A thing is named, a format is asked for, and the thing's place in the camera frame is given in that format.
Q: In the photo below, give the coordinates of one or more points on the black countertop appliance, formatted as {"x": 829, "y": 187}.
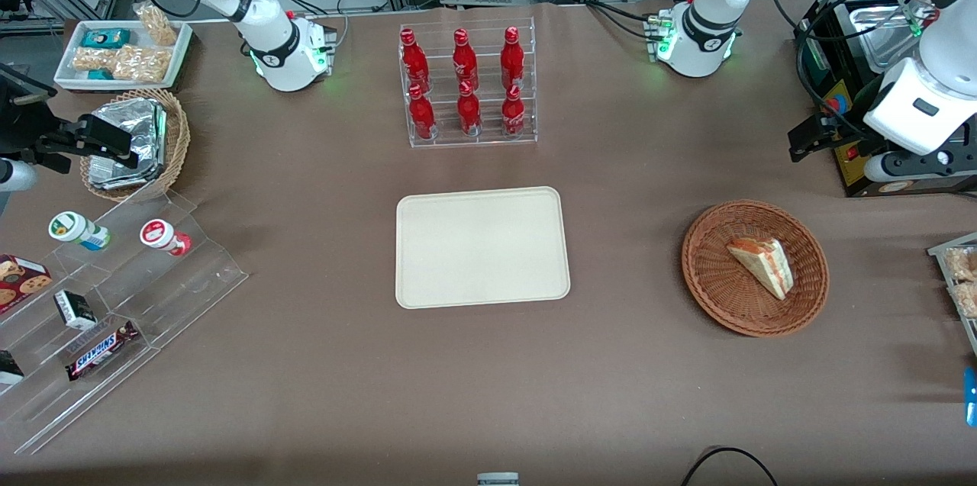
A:
{"x": 828, "y": 66}

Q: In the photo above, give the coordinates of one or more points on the grey metal object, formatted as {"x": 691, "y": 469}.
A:
{"x": 498, "y": 479}

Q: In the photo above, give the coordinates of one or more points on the black white snack pack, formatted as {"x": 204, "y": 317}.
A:
{"x": 9, "y": 368}

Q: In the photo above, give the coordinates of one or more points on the beige rectangular tray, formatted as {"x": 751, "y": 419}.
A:
{"x": 482, "y": 248}

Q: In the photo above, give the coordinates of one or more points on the clear acrylic stepped shelf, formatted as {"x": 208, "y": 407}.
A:
{"x": 175, "y": 295}

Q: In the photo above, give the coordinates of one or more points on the clear bag of pastry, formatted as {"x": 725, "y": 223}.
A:
{"x": 963, "y": 263}
{"x": 968, "y": 300}

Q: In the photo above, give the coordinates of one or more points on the brown snickers bar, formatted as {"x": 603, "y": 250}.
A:
{"x": 101, "y": 351}

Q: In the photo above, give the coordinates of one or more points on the light tan wicker basket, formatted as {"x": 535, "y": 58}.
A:
{"x": 177, "y": 143}

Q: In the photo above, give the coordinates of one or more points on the small teal snack box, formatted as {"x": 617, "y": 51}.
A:
{"x": 100, "y": 75}

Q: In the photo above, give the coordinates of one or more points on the red cola bottle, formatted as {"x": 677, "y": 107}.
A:
{"x": 469, "y": 112}
{"x": 512, "y": 57}
{"x": 513, "y": 114}
{"x": 464, "y": 59}
{"x": 413, "y": 59}
{"x": 421, "y": 116}

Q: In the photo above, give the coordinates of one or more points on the stainless steel pan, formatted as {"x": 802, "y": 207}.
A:
{"x": 885, "y": 32}

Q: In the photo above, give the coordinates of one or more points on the triangular sandwich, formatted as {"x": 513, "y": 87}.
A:
{"x": 763, "y": 265}

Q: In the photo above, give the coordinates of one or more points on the clear bag of snacks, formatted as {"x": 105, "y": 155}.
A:
{"x": 141, "y": 63}
{"x": 91, "y": 59}
{"x": 158, "y": 24}

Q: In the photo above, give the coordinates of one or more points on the small black white box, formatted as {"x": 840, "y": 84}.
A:
{"x": 75, "y": 309}

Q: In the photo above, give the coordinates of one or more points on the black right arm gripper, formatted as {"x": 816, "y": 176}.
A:
{"x": 23, "y": 120}

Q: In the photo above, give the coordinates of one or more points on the silver foil wrapped pack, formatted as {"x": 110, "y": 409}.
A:
{"x": 114, "y": 178}
{"x": 137, "y": 123}

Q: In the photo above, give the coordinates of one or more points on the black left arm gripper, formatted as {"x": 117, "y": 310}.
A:
{"x": 849, "y": 125}

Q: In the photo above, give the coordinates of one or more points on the green lid white cup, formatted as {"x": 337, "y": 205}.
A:
{"x": 72, "y": 229}

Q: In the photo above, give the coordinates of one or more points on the clear acrylic bottle rack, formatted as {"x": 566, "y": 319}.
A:
{"x": 488, "y": 139}

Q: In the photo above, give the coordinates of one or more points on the red cookie box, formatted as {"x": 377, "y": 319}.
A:
{"x": 19, "y": 281}

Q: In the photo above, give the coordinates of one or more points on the brown wicker basket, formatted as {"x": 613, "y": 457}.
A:
{"x": 717, "y": 288}

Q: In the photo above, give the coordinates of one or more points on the red lid white cup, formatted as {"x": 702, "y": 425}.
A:
{"x": 160, "y": 234}

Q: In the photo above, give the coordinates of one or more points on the blue plastic object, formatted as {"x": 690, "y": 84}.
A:
{"x": 971, "y": 394}

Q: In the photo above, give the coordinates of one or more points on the white rectangular snack tray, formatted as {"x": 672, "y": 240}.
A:
{"x": 69, "y": 74}

